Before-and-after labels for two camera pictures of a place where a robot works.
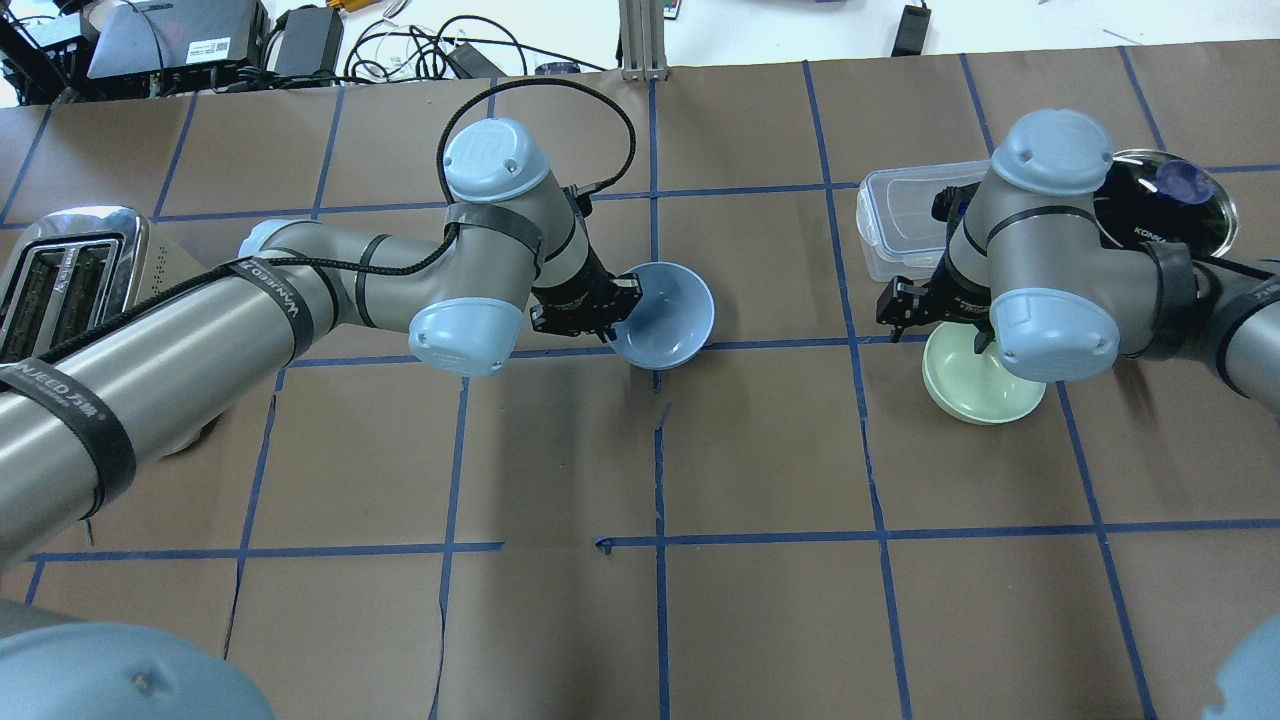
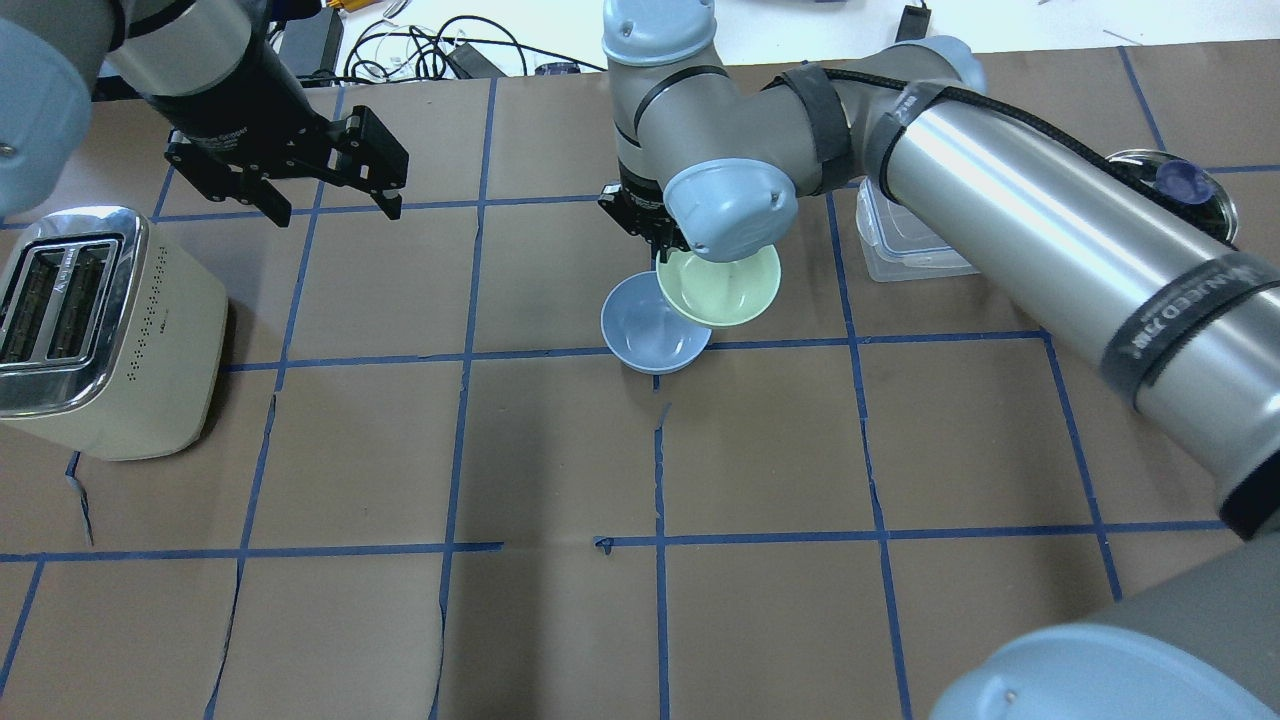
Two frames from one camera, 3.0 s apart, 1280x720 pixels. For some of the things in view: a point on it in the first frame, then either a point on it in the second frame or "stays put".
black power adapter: x=311 y=42 stays put
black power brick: x=912 y=31 stays put
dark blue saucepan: x=1152 y=196 stays put
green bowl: x=977 y=388 → x=718 y=293
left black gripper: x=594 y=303 → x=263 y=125
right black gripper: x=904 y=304 → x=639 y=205
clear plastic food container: x=900 y=236 stays put
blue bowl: x=672 y=321 stays put
